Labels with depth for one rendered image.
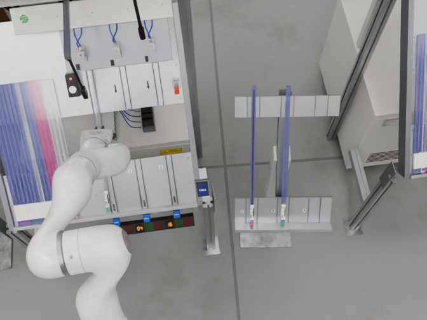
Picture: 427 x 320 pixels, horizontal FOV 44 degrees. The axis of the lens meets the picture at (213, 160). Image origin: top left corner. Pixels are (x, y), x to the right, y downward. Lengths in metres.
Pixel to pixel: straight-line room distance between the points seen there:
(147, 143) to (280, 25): 1.39
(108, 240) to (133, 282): 1.45
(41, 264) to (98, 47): 0.79
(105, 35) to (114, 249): 0.79
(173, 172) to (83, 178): 0.70
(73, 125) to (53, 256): 1.12
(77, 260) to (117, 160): 0.40
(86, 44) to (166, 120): 0.59
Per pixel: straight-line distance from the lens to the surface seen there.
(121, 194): 1.94
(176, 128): 2.18
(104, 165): 1.48
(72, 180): 1.23
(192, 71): 2.09
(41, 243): 1.22
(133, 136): 2.19
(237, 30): 3.22
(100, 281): 1.26
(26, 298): 2.74
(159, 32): 1.74
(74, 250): 1.20
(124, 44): 1.75
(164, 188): 1.92
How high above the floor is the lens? 2.55
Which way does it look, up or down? 66 degrees down
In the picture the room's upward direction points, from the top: 2 degrees counter-clockwise
